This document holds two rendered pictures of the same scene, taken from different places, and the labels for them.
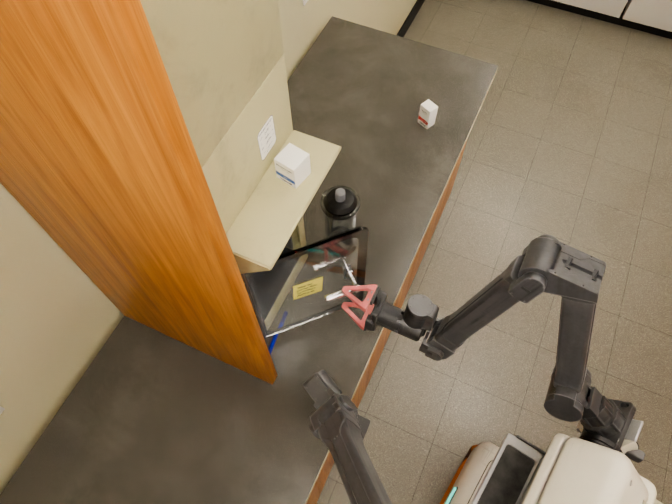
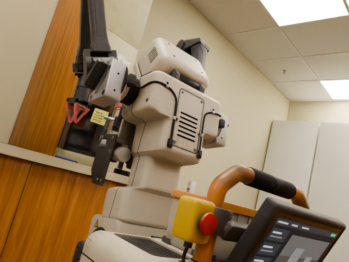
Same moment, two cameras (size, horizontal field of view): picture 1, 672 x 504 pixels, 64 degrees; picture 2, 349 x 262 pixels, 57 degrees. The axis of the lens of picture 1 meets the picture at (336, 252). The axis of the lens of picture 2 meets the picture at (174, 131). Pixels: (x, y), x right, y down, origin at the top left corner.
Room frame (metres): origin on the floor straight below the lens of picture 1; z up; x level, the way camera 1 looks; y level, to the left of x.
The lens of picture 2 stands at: (-0.90, -0.81, 0.92)
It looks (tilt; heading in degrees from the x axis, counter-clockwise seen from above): 11 degrees up; 18
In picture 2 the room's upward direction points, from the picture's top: 14 degrees clockwise
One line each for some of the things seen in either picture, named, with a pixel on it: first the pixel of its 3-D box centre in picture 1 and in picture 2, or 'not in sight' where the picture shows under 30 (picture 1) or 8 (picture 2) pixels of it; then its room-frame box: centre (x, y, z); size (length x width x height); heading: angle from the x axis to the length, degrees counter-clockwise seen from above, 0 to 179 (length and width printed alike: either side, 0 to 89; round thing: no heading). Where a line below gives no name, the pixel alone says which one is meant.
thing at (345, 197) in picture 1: (340, 198); not in sight; (0.84, -0.01, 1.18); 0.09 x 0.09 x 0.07
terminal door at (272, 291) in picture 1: (308, 288); (99, 119); (0.56, 0.07, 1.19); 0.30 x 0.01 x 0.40; 111
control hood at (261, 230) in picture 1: (285, 207); not in sight; (0.62, 0.10, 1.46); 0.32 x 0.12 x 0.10; 154
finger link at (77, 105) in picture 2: not in sight; (77, 112); (0.23, -0.02, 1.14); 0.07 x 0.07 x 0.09; 65
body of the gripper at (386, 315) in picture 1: (387, 316); (126, 118); (0.48, -0.12, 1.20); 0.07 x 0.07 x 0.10; 64
